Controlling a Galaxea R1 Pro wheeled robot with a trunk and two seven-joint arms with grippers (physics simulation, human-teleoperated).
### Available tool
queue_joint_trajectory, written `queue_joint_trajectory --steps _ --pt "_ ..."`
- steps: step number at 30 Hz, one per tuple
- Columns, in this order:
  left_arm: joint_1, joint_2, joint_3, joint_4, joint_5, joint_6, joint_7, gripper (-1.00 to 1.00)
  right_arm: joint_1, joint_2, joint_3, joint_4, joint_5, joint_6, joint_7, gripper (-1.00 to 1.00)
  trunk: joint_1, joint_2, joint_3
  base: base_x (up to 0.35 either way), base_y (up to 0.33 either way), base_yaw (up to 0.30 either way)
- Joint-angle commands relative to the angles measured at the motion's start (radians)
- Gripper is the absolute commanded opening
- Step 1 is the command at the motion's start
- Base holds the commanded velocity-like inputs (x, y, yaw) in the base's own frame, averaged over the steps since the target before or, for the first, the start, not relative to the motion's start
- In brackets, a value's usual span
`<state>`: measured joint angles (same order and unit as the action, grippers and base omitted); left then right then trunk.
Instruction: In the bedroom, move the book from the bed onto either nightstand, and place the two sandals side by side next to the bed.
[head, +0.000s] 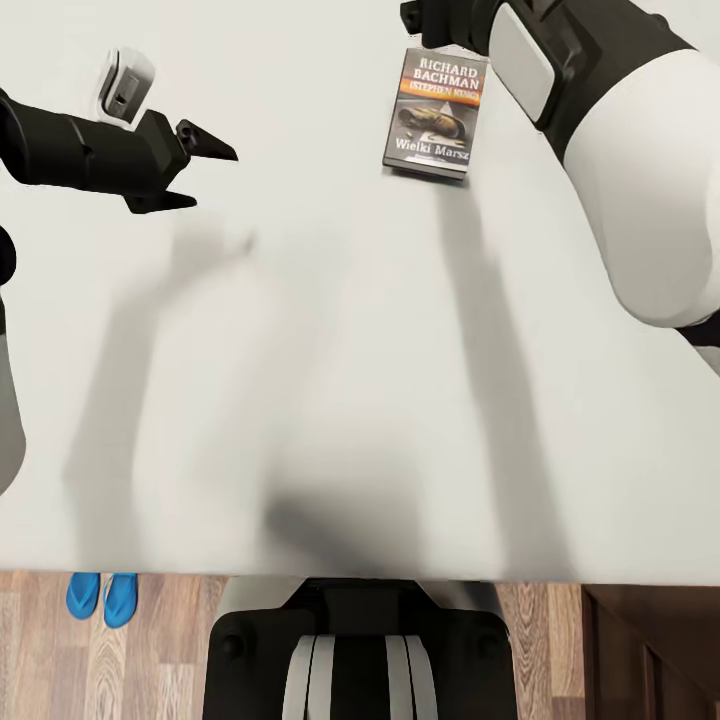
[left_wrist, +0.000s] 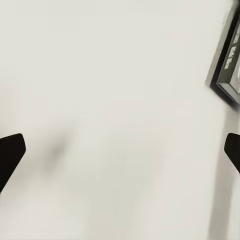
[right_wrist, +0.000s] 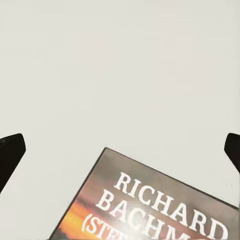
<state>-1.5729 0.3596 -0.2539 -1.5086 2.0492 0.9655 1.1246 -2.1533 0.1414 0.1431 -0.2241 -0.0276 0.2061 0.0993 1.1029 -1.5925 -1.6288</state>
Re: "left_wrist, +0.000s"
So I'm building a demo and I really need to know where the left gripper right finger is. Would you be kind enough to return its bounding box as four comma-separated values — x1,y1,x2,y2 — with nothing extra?
224,132,240,173

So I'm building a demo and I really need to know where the hardback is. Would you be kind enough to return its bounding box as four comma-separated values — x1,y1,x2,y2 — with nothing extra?
216,13,240,107

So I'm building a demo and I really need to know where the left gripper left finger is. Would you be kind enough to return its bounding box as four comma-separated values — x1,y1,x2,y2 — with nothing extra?
0,133,26,193

